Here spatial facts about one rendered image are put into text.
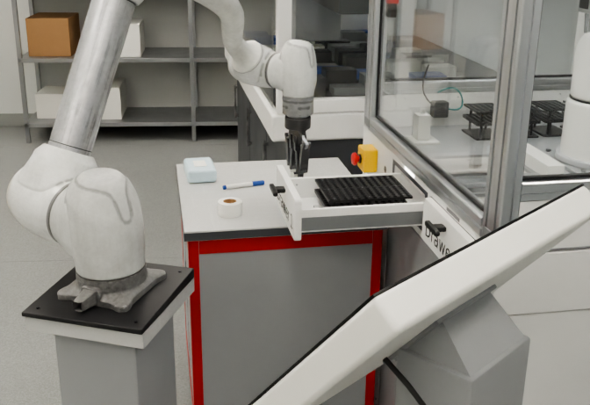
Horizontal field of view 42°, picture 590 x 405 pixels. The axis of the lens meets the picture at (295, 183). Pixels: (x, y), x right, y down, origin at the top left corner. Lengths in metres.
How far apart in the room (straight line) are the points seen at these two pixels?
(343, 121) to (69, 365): 1.44
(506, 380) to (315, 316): 1.25
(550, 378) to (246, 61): 1.14
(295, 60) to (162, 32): 4.05
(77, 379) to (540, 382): 1.02
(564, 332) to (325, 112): 1.38
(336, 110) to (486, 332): 1.82
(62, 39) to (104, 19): 3.94
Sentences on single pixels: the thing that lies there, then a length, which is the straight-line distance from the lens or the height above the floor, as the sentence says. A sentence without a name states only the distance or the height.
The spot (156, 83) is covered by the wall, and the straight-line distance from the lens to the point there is 6.21.
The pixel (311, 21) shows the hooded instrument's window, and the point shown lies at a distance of 2.77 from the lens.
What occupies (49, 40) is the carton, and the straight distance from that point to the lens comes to 5.82.
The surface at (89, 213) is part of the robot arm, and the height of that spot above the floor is 0.99.
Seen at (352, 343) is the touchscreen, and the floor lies 1.13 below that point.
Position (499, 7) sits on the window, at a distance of 1.61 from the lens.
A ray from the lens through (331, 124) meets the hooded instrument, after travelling 2.83.
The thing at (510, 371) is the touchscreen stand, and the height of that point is 0.99.
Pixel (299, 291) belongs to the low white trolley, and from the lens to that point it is 2.27.
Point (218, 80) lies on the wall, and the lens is 6.18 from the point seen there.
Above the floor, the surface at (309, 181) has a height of 0.88.
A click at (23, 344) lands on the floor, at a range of 3.23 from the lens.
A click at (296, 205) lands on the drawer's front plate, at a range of 1.88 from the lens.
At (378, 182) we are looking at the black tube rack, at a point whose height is 0.90.
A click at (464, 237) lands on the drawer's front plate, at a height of 0.93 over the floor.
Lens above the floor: 1.58
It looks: 19 degrees down
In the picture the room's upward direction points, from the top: 1 degrees clockwise
